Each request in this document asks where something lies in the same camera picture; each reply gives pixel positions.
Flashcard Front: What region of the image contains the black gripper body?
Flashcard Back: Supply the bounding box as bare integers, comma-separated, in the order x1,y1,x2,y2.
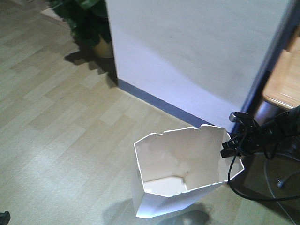
220,127,260,158

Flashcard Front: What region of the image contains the white trash bin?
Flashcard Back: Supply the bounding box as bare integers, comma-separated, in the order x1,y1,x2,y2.
132,124,244,218

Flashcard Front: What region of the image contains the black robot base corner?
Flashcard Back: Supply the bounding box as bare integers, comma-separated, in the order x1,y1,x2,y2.
0,211,11,225

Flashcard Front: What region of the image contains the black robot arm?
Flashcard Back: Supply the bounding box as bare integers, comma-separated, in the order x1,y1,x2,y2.
220,106,300,158

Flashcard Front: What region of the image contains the wooden desk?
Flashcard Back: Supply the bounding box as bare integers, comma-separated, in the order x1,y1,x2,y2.
262,26,300,109

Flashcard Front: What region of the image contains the green potted plant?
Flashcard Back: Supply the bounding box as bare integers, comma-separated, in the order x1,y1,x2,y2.
49,0,113,59

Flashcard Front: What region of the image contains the grey loose power cable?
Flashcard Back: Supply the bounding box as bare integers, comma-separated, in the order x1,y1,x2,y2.
263,150,300,225

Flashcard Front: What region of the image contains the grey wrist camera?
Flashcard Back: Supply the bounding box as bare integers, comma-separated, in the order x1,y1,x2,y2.
229,112,239,123

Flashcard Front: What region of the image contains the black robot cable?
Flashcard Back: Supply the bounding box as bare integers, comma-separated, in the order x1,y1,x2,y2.
227,145,300,202

